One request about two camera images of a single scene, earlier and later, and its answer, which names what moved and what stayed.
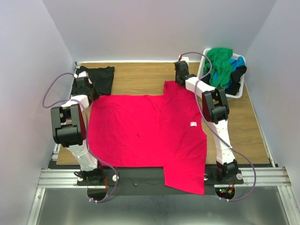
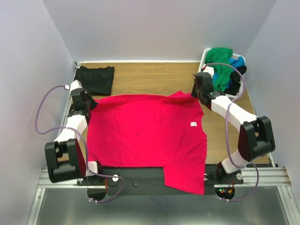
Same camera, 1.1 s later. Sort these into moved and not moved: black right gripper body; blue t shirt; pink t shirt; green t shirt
Moved: black right gripper body
Not moved: pink t shirt; green t shirt; blue t shirt
